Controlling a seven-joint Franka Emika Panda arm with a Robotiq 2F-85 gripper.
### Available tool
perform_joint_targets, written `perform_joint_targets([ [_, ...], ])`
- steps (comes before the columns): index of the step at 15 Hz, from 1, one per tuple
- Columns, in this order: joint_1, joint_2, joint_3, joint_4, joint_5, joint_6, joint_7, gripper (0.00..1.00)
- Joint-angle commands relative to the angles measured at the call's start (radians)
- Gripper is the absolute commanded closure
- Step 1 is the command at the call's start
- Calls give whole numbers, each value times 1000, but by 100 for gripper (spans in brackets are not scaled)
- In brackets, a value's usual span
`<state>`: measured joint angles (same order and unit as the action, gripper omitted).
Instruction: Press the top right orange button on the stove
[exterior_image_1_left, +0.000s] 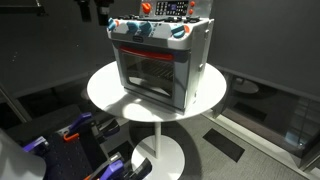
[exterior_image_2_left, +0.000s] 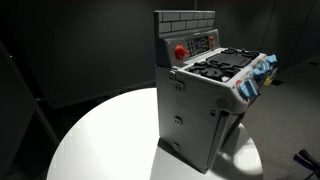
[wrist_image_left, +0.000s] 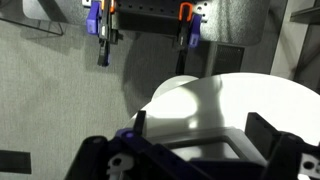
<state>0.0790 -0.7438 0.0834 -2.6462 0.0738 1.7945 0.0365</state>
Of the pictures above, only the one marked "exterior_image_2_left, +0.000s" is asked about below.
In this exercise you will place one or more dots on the grey toy stove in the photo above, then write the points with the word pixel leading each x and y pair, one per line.
pixel 190 113

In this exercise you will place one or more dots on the large orange stove knob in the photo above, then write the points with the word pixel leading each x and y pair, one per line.
pixel 181 52

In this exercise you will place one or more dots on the black stove keypad panel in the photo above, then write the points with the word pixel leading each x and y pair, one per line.
pixel 198 45

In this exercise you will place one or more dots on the small orange stove button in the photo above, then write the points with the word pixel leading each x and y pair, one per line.
pixel 212 45
pixel 211 38

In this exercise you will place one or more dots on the blue stove knob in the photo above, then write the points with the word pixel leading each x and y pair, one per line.
pixel 247 89
pixel 258 74
pixel 272 59
pixel 264 66

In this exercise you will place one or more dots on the black burner grate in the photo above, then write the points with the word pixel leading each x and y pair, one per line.
pixel 218 65

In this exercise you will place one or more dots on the toy oven door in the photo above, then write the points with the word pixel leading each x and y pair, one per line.
pixel 216 140

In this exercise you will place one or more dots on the white round pedestal table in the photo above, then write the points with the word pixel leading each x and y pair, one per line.
pixel 116 140

